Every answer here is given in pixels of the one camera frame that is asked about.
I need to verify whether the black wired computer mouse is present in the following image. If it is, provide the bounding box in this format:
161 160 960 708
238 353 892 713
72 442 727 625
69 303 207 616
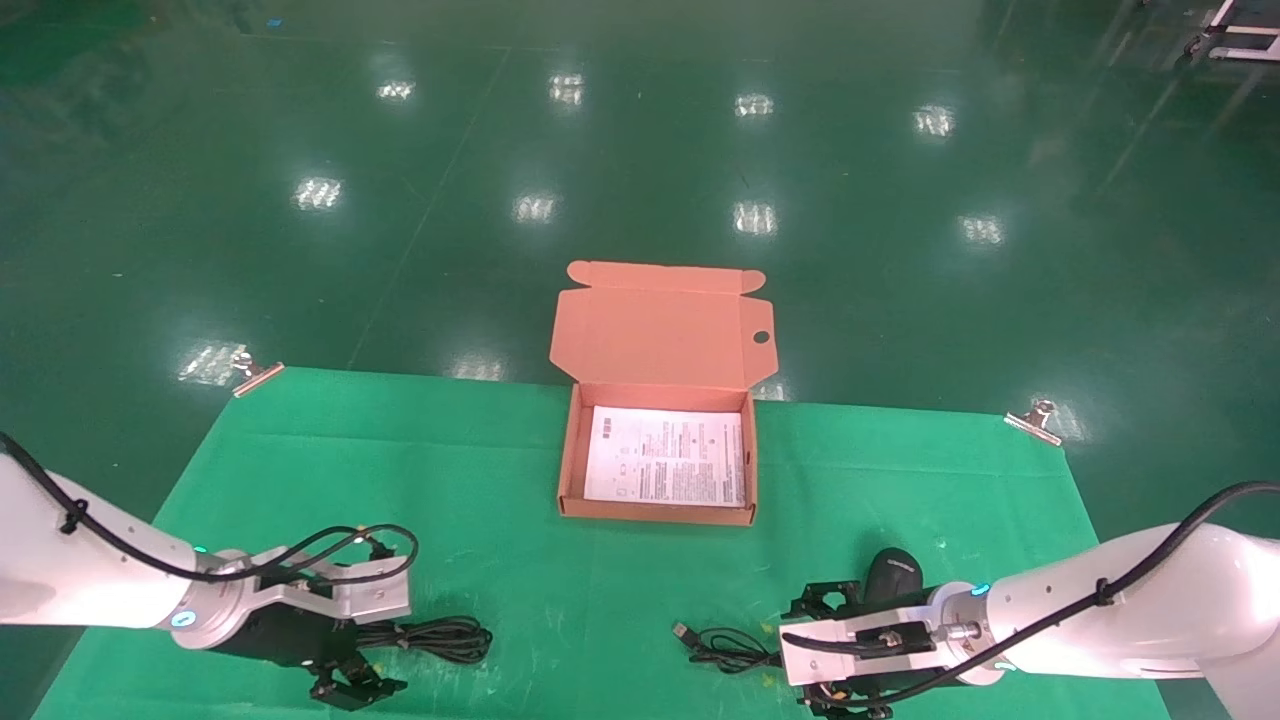
672 548 923 673

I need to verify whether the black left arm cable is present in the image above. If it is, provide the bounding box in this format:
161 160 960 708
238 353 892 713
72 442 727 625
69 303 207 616
0 432 419 601

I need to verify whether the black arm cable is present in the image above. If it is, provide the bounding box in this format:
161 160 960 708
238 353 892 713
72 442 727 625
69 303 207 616
0 432 419 601
800 482 1280 713

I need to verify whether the green table mat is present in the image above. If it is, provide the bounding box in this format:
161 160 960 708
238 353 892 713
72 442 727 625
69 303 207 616
30 367 1171 720

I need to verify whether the metal binder clip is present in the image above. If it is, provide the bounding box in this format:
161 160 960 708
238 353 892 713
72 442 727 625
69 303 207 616
1003 400 1064 447
232 350 286 399

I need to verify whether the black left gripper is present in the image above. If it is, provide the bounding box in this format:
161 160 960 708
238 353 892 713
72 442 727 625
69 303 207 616
215 605 409 713

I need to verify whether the white printed instruction sheet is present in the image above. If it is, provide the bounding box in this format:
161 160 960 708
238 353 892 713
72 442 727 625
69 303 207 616
583 405 748 508

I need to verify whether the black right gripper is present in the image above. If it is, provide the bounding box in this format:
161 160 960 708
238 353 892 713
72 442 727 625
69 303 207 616
783 582 1001 720

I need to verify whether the orange cardboard box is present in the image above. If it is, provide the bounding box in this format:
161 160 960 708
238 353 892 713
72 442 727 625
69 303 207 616
550 261 776 528

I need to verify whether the white metal frame cart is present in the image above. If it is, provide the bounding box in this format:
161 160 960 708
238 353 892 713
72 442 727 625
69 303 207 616
1185 0 1280 63

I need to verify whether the black data cable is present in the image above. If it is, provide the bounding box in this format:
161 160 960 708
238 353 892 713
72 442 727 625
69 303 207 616
355 616 493 667

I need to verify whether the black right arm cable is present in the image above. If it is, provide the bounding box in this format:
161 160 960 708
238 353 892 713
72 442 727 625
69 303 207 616
800 482 1280 713

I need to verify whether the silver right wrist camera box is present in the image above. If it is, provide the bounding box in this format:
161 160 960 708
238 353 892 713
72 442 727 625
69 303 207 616
778 600 946 688

